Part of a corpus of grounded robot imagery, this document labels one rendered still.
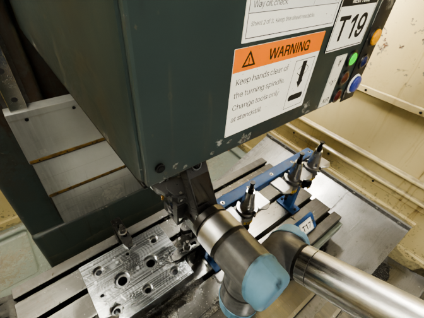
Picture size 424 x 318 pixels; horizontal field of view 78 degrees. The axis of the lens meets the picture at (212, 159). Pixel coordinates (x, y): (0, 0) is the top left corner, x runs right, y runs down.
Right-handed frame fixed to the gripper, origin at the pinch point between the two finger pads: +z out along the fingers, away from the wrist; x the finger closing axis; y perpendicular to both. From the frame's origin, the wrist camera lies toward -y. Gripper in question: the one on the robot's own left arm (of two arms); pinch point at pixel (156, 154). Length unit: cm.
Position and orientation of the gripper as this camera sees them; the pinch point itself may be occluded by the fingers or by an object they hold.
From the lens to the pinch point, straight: 58.3
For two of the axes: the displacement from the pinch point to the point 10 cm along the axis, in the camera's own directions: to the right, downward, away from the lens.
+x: 7.8, -3.7, 5.0
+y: -0.7, 7.5, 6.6
